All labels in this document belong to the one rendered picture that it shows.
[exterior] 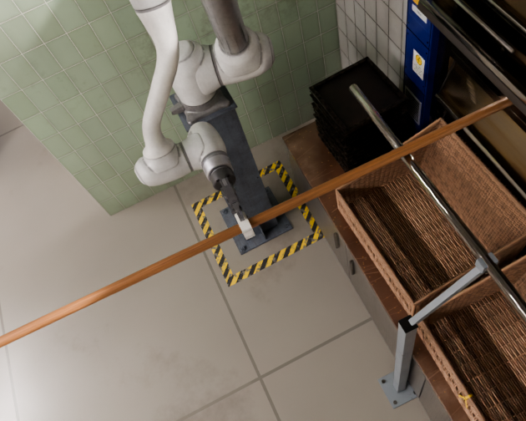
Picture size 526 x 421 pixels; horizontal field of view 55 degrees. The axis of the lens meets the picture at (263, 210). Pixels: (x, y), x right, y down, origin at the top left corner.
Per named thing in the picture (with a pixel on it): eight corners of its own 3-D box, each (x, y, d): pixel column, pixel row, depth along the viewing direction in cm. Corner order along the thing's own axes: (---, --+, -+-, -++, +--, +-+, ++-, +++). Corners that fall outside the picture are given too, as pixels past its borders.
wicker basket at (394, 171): (435, 155, 217) (442, 114, 194) (525, 261, 188) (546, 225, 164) (335, 207, 215) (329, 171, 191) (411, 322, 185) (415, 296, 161)
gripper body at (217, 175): (228, 161, 154) (239, 184, 150) (235, 176, 162) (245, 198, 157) (205, 171, 154) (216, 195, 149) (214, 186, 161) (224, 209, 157)
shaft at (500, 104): (-6, 352, 145) (-13, 349, 143) (-7, 342, 147) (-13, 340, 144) (526, 99, 150) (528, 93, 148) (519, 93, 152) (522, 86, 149)
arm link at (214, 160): (231, 163, 165) (238, 176, 162) (205, 174, 165) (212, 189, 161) (224, 146, 157) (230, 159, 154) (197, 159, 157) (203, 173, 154)
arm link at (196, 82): (176, 82, 202) (155, 39, 184) (220, 69, 201) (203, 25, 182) (179, 112, 194) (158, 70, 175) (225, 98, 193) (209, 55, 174)
